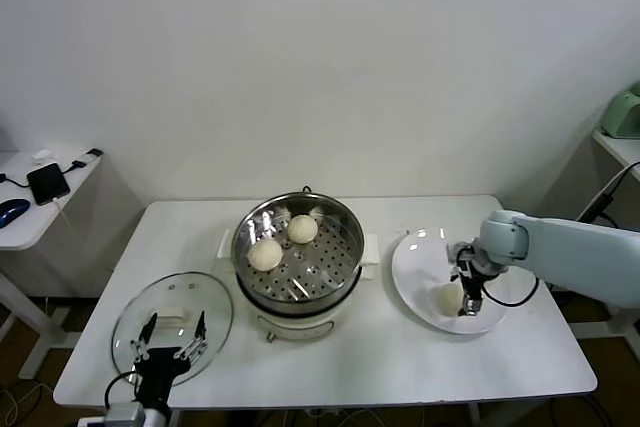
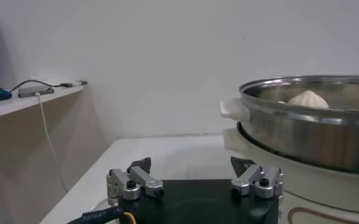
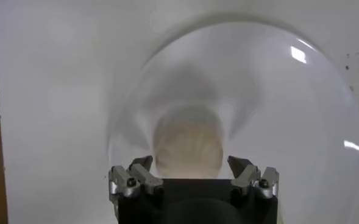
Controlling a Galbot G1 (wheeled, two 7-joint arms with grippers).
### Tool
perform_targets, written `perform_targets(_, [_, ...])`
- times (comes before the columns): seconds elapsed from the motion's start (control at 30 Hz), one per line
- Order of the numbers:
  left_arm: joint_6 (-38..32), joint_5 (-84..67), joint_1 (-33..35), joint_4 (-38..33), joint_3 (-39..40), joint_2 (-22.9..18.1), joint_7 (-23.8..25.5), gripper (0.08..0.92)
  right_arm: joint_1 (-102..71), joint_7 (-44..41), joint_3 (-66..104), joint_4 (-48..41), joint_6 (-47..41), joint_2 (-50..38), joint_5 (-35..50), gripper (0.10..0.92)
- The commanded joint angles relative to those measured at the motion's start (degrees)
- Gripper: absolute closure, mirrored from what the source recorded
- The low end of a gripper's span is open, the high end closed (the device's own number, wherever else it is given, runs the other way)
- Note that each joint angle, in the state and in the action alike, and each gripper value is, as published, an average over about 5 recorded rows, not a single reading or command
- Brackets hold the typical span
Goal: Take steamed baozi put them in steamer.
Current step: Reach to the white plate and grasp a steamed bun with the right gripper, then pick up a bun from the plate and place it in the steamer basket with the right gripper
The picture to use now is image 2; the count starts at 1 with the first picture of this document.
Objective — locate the white steamed baozi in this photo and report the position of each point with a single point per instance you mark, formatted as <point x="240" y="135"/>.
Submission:
<point x="307" y="100"/>

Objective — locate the stainless steel steamer basket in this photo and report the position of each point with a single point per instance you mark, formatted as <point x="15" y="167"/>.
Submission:
<point x="304" y="143"/>

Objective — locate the black usb adapter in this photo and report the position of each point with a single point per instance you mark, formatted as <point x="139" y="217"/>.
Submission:
<point x="74" y="84"/>

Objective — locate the white side desk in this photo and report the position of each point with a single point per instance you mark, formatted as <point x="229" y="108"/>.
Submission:
<point x="14" y="106"/>

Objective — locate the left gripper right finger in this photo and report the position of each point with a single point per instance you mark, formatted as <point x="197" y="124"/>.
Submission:
<point x="252" y="175"/>

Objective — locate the black smartphone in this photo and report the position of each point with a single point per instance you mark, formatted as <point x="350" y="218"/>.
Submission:
<point x="36" y="91"/>

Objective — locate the white electric pot base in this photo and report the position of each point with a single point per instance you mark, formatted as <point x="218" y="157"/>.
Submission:
<point x="319" y="191"/>

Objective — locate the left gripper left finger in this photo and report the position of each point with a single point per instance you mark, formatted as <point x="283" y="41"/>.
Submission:
<point x="145" y="181"/>

